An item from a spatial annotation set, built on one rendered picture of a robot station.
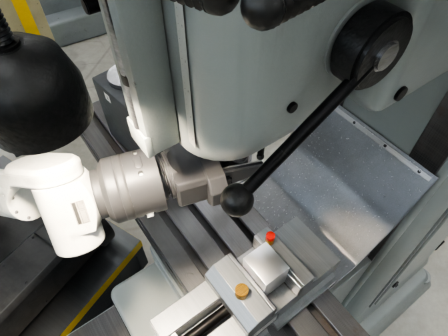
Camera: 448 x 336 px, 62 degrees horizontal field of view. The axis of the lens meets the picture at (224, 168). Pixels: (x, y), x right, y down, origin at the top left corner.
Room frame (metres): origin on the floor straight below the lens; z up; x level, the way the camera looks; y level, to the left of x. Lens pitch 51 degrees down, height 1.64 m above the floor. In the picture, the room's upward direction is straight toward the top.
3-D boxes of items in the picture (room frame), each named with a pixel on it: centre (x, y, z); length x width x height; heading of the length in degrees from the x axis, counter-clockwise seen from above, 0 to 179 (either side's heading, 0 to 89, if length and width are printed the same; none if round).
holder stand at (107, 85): (0.65, 0.19, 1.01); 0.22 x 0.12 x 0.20; 44
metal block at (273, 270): (0.26, -0.07, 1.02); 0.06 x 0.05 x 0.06; 37
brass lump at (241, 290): (0.22, -0.03, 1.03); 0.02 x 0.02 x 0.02
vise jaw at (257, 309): (0.23, -0.03, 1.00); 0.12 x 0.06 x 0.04; 37
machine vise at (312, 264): (0.24, -0.05, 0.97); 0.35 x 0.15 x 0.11; 127
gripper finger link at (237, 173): (0.31, -0.03, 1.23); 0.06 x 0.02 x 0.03; 110
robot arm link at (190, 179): (0.31, 0.07, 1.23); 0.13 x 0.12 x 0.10; 20
